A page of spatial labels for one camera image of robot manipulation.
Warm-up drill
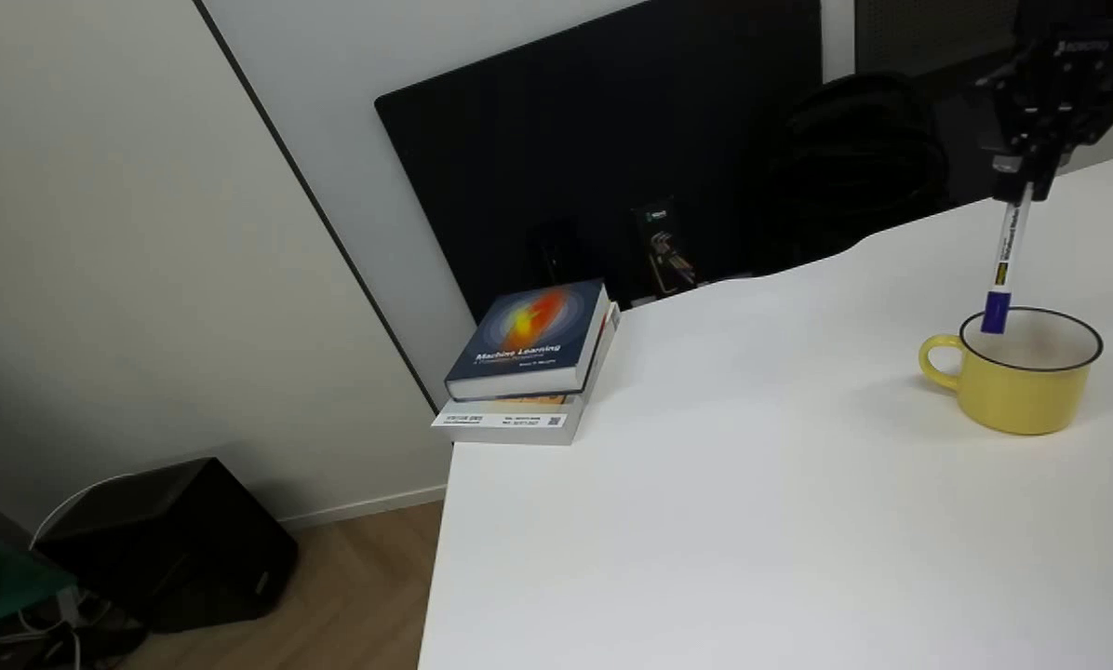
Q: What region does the stack of books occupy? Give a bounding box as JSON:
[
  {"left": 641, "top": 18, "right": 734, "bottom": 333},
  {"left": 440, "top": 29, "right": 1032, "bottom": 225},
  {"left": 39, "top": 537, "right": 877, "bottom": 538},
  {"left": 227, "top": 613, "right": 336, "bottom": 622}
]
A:
[{"left": 428, "top": 309, "right": 624, "bottom": 451}]

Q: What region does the white marker with blue cap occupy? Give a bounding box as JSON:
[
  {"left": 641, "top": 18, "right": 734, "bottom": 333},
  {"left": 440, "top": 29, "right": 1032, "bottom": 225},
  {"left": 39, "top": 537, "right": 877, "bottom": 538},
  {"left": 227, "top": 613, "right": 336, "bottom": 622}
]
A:
[{"left": 980, "top": 178, "right": 1039, "bottom": 340}]

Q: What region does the yellow enamel cup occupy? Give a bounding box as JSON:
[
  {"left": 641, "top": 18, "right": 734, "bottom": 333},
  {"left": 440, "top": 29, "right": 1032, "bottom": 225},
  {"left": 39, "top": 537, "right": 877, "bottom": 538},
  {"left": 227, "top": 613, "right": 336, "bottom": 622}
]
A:
[{"left": 916, "top": 300, "right": 1105, "bottom": 440}]

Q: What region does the black monitor panel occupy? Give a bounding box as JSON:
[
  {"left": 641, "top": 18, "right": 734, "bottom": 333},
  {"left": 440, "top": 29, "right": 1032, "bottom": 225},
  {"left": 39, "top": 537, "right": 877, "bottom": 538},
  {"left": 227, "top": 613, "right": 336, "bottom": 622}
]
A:
[{"left": 373, "top": 0, "right": 825, "bottom": 325}]

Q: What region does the floor cables bundle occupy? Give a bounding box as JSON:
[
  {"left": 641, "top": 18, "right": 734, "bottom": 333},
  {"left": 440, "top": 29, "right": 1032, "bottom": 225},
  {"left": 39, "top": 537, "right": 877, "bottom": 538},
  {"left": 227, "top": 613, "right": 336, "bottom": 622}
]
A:
[{"left": 0, "top": 586, "right": 156, "bottom": 670}]

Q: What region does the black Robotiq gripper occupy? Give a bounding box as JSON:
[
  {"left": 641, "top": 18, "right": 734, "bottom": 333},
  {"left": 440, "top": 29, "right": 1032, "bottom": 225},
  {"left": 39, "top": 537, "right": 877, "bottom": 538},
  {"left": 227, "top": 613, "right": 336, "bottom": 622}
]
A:
[{"left": 970, "top": 0, "right": 1113, "bottom": 206}]

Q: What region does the blue book with orange cover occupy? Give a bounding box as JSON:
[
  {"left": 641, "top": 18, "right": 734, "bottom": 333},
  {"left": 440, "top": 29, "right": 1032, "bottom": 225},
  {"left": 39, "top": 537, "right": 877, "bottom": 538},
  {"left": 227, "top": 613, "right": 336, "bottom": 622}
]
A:
[{"left": 440, "top": 276, "right": 612, "bottom": 404}]

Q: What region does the black speaker box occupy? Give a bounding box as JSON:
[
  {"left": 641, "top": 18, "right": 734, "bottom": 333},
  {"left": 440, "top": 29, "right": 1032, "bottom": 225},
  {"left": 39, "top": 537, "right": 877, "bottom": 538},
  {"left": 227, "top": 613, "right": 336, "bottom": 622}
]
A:
[{"left": 31, "top": 454, "right": 302, "bottom": 635}]

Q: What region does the black chair back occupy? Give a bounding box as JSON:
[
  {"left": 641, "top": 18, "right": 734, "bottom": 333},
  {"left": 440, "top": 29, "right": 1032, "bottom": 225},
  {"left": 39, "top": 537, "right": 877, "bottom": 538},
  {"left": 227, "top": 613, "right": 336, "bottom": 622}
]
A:
[{"left": 738, "top": 70, "right": 996, "bottom": 280}]

